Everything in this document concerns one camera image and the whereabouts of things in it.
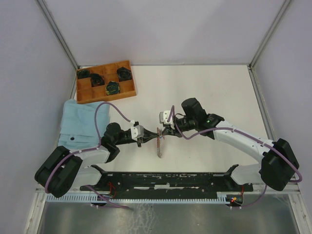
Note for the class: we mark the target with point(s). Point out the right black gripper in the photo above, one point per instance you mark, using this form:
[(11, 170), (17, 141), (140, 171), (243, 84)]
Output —
[(168, 130)]

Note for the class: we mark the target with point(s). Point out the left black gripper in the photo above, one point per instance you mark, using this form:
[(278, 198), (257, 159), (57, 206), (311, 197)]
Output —
[(146, 137)]

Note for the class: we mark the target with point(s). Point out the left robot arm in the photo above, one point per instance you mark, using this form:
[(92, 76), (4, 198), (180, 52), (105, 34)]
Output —
[(64, 170)]

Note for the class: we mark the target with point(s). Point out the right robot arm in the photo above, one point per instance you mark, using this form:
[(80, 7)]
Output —
[(275, 164)]

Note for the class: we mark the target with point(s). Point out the black coil with green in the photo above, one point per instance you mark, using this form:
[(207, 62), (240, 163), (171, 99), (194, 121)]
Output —
[(112, 88)]

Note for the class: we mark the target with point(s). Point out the black coil top right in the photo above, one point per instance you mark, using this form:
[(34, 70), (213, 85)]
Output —
[(124, 74)]

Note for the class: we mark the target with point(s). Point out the light blue cloth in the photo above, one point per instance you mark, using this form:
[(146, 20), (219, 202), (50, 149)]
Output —
[(82, 124)]

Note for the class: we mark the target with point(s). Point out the wooden compartment tray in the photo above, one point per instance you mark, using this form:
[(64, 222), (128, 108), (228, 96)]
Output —
[(87, 94)]

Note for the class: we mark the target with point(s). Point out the black coil top left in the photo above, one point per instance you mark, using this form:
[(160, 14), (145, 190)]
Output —
[(83, 73)]

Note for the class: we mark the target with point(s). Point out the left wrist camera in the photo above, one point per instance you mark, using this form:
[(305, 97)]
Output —
[(137, 130)]

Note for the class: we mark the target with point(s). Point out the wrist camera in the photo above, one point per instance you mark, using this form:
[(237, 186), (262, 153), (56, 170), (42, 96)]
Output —
[(166, 119), (137, 130)]

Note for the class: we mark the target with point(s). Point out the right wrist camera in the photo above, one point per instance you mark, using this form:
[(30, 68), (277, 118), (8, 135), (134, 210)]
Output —
[(166, 119)]

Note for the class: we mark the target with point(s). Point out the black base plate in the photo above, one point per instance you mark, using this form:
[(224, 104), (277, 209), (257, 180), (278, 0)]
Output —
[(169, 185)]

